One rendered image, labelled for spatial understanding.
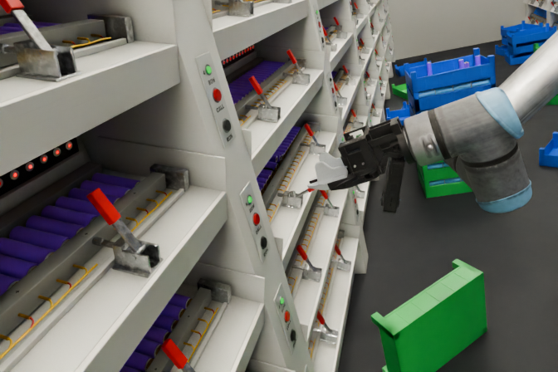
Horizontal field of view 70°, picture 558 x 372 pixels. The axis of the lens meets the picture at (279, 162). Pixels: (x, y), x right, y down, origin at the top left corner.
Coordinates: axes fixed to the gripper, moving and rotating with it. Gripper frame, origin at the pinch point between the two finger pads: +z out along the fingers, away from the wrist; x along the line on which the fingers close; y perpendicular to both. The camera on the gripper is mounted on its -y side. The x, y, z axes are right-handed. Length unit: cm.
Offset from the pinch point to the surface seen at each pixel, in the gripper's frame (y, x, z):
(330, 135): -3.2, -39.6, 5.5
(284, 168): 2.0, -10.4, 9.8
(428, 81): -13, -93, -22
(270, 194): 1.8, 1.5, 9.5
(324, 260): -22.1, -6.4, 9.9
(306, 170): -2.3, -15.8, 7.2
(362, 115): -21, -112, 11
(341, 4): 28, -113, 0
